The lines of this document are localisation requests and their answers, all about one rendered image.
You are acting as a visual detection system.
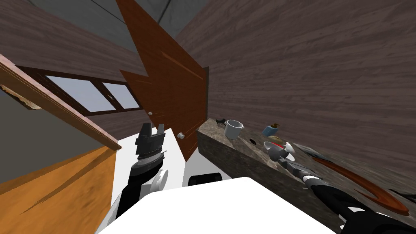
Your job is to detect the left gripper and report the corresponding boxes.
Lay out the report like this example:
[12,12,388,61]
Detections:
[134,122,165,160]

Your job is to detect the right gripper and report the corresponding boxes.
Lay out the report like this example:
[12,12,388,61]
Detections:
[263,141,296,164]

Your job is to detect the blue soap dispenser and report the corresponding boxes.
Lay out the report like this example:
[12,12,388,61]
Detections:
[262,123,281,137]

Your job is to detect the dark grey flat tray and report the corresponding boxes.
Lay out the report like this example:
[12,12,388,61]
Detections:
[294,142,327,159]

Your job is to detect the brown wooden door leaf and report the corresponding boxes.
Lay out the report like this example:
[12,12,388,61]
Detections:
[115,0,209,162]

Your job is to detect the white pot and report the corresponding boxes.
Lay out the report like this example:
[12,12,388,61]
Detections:
[224,119,245,141]

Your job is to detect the brown framed window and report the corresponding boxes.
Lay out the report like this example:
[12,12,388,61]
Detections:
[16,66,144,117]

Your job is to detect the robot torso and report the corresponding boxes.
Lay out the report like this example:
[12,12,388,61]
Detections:
[95,172,338,234]

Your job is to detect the brown curved wooden tray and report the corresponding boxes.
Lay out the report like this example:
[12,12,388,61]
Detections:
[311,156,410,217]

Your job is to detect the orange wooden door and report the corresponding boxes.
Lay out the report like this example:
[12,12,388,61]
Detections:
[0,145,117,234]

